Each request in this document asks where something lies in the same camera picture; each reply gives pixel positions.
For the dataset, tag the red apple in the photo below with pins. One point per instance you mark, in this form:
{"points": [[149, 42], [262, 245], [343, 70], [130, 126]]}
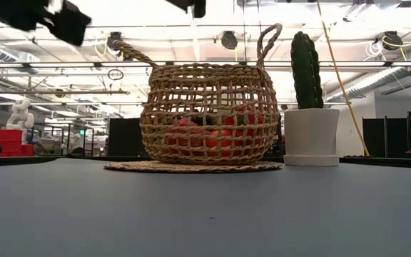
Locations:
{"points": [[183, 124]]}

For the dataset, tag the red round fruit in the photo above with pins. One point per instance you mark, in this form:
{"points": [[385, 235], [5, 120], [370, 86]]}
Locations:
{"points": [[219, 141]]}

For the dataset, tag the black ceiling device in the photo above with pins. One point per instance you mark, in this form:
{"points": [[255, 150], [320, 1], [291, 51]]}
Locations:
{"points": [[114, 37], [392, 40], [229, 40]]}

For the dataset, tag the black metal rack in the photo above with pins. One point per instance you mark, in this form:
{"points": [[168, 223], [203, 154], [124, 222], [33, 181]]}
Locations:
{"points": [[64, 125]]}

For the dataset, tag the green cactus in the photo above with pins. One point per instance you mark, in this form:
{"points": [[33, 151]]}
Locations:
{"points": [[307, 71]]}

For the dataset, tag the red box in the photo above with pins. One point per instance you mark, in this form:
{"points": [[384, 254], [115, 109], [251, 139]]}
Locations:
{"points": [[9, 142]]}

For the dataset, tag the black partition panel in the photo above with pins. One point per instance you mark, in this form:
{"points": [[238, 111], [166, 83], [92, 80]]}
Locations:
{"points": [[125, 137], [384, 137]]}

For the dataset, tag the round woven placemat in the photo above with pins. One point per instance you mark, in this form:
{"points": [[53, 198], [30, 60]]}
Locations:
{"points": [[191, 167]]}

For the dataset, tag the white hexagonal plant pot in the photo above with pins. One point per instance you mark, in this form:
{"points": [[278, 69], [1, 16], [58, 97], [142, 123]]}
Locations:
{"points": [[310, 135]]}

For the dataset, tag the black table frame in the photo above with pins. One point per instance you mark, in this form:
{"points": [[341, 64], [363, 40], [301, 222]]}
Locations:
{"points": [[387, 162]]}

